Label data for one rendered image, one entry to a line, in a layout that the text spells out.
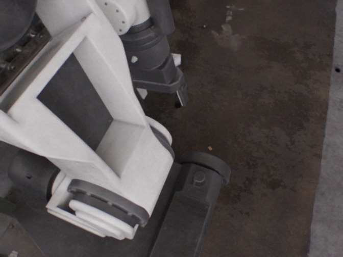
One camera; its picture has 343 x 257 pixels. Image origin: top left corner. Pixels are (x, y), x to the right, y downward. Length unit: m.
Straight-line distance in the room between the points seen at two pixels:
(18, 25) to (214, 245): 0.94
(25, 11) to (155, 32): 0.25
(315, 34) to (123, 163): 1.62
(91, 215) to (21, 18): 0.28
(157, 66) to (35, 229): 0.69
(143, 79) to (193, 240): 0.52
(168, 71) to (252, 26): 1.28
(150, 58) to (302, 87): 1.12
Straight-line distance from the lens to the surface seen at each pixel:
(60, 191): 0.80
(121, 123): 0.39
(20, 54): 0.86
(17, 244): 1.21
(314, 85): 1.54
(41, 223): 0.99
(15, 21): 0.27
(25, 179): 0.86
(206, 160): 0.92
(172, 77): 0.55
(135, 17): 0.44
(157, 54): 0.49
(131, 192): 0.38
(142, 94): 0.63
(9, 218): 1.26
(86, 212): 0.42
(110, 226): 0.42
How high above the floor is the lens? 1.05
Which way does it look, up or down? 59 degrees down
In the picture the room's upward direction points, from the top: 2 degrees counter-clockwise
